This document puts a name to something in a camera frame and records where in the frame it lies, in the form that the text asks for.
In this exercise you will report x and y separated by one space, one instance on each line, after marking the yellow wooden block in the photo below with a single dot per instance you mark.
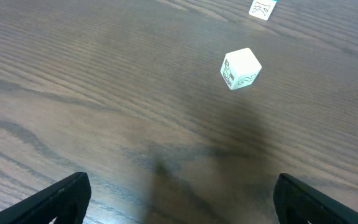
262 9

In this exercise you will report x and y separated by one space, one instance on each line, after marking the plain cream wooden block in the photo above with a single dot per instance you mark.
240 68

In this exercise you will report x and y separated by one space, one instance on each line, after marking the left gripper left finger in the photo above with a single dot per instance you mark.
63 202

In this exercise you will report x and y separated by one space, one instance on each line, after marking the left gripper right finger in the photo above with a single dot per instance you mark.
298 203

